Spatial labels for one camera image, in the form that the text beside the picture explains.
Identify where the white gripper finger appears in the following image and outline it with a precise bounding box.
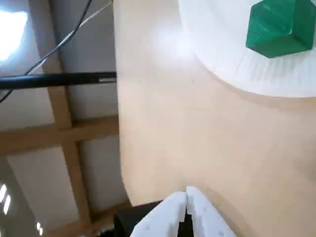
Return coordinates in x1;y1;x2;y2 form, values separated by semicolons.
185;186;237;237
130;191;188;237

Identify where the green cube block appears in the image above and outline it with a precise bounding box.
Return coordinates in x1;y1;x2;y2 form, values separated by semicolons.
245;0;314;59

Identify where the white paper plate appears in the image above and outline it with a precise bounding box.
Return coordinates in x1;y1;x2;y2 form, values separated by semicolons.
177;0;316;98

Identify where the black table clamp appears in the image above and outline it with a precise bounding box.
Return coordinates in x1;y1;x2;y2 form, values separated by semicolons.
113;201;195;237

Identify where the black stand pole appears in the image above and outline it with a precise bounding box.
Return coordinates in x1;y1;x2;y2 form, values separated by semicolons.
0;71;117;90

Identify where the wooden shelf frame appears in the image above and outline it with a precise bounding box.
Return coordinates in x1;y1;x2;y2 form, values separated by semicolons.
0;0;133;237

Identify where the white grey cable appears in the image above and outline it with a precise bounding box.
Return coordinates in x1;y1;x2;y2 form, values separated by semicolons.
27;0;114;75

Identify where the black cable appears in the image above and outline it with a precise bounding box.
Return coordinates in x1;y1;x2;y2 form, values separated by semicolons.
0;0;94;103

